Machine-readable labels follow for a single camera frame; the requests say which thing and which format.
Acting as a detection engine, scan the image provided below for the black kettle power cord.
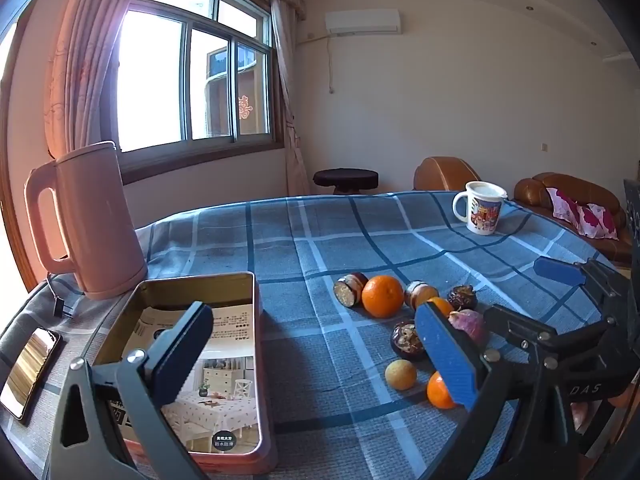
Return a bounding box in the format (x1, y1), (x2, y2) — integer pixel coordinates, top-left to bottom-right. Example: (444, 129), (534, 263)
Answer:
(45, 275), (83, 318)

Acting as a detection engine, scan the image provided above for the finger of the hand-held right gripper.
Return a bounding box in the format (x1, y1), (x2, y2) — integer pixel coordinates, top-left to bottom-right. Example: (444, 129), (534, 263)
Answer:
(484, 305), (618, 356)
(534, 257), (631, 311)

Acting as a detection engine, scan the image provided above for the sliding window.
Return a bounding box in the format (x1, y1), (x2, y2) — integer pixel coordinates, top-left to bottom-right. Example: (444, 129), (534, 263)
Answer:
(107, 0), (286, 181)

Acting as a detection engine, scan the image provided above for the yellow round fruit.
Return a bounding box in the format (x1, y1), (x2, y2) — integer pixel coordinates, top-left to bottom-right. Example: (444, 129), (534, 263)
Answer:
(384, 359), (417, 391)

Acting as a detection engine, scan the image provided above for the narrow pink curtain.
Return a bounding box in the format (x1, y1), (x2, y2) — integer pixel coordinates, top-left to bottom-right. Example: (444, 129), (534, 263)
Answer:
(270, 0), (311, 197)

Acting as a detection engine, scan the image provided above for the blue plaid tablecloth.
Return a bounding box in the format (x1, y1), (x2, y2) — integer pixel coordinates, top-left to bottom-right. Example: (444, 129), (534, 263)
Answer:
(0, 191), (636, 480)

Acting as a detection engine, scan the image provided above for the rectangular metal tin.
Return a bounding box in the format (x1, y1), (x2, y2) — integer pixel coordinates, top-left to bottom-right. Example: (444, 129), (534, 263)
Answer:
(92, 271), (277, 476)

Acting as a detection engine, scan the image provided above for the person's right hand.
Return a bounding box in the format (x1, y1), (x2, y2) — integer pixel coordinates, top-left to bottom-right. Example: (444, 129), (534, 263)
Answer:
(571, 400), (598, 436)

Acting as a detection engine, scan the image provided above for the pink floral pillow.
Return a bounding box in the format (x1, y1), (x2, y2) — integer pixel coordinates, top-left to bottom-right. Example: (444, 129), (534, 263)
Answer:
(546, 187), (618, 240)

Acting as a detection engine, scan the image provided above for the brown leather armchair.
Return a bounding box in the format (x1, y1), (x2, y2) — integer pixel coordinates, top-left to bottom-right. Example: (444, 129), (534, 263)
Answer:
(413, 156), (481, 192)

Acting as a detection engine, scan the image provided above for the large orange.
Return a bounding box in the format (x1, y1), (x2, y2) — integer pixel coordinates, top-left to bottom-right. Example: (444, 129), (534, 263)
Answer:
(361, 275), (405, 318)

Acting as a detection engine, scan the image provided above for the white printed mug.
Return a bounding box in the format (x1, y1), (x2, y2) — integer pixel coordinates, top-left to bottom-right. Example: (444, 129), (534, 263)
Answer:
(452, 180), (508, 236)

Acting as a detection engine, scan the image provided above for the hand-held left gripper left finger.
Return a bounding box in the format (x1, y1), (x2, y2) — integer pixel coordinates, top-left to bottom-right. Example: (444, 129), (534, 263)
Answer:
(42, 301), (215, 480)

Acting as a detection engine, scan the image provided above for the brown leather sofa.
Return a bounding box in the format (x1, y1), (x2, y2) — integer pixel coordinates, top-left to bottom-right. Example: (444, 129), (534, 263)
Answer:
(514, 172), (633, 263)

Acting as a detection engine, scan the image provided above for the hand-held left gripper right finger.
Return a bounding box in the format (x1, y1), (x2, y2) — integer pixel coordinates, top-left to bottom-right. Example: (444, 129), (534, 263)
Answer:
(414, 301), (576, 480)

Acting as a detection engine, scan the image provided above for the printed leaflet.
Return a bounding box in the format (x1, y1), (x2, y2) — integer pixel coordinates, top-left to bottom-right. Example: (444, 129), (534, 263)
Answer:
(107, 305), (261, 456)

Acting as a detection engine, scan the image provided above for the dark wrinkled fruit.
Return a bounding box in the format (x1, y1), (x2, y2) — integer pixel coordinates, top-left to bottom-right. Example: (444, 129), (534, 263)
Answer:
(446, 285), (477, 312)

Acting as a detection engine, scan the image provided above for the round dark stool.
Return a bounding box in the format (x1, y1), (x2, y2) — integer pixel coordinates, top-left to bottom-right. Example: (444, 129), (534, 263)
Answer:
(313, 168), (379, 196)

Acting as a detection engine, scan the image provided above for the smartphone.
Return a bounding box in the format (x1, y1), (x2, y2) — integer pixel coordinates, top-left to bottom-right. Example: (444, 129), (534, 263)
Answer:
(0, 327), (63, 421)

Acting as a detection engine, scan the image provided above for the dark cut-open fruit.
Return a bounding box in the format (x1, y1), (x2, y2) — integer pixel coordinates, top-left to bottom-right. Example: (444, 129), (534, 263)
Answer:
(390, 320), (428, 360)

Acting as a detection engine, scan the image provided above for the white air conditioner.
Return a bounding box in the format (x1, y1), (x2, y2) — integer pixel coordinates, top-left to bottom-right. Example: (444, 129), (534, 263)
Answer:
(325, 9), (402, 37)

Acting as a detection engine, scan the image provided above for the wide pink curtain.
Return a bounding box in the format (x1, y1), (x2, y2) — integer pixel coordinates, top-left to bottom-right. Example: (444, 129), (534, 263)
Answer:
(42, 0), (151, 161)

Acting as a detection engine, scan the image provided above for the dark banded sugarcane piece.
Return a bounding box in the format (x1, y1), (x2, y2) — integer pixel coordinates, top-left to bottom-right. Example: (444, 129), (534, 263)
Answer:
(333, 272), (370, 308)

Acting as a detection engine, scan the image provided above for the pink electric kettle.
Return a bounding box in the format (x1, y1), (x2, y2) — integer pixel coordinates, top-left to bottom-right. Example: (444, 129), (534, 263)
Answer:
(25, 141), (148, 301)

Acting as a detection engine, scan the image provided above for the dark cabinet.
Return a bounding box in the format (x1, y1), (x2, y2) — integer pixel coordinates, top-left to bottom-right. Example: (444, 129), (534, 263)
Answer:
(624, 177), (640, 261)

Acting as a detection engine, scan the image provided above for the small orange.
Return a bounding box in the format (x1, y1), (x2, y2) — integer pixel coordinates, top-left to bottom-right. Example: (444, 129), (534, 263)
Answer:
(427, 296), (455, 318)
(426, 371), (458, 410)

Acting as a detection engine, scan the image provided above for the brown sugarcane piece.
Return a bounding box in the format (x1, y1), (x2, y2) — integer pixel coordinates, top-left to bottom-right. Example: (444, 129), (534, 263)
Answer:
(404, 280), (440, 311)

